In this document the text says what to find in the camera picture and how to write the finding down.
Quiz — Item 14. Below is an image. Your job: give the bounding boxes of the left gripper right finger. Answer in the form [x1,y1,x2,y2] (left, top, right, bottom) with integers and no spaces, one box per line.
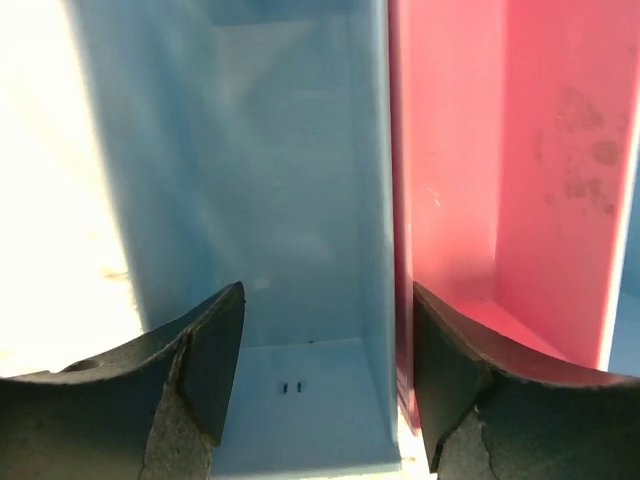
[413,284,639,479]

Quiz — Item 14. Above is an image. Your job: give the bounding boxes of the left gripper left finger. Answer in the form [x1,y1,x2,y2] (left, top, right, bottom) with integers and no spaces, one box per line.
[1,282,245,479]

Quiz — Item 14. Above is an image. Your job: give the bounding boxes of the light blue drawer bin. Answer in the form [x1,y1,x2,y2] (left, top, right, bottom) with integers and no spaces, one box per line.
[66,1,400,479]

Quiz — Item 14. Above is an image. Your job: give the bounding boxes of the pink drawer bin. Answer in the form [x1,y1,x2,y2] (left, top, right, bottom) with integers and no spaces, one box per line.
[388,1,639,429]

